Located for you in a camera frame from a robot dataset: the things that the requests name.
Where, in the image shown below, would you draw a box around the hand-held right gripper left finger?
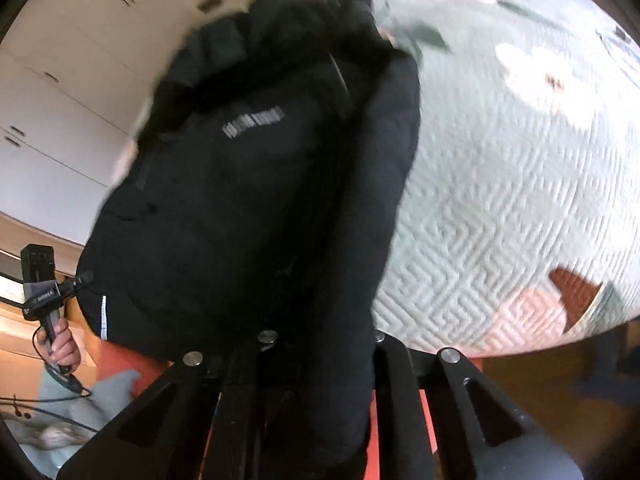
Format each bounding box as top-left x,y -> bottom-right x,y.
56,330 -> 281,480

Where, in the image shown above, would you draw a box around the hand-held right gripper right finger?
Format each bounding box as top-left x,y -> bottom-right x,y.
372,330 -> 522,480

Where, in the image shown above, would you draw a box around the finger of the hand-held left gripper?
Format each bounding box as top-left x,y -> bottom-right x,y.
54,270 -> 96,297

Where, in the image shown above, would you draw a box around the black hooded jacket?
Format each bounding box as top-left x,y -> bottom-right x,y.
75,0 -> 423,480

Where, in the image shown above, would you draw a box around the person's left hand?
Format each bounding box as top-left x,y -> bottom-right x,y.
39,319 -> 82,368

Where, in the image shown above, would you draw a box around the person's blue pants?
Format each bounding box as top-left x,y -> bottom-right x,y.
10,367 -> 146,480

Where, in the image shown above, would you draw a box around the white wardrobe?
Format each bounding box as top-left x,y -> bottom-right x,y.
0,0 -> 241,243

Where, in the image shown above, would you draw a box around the bed with floral quilt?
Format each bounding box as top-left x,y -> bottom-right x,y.
115,0 -> 640,361

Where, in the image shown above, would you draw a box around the black cable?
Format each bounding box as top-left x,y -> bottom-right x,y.
0,325 -> 98,433

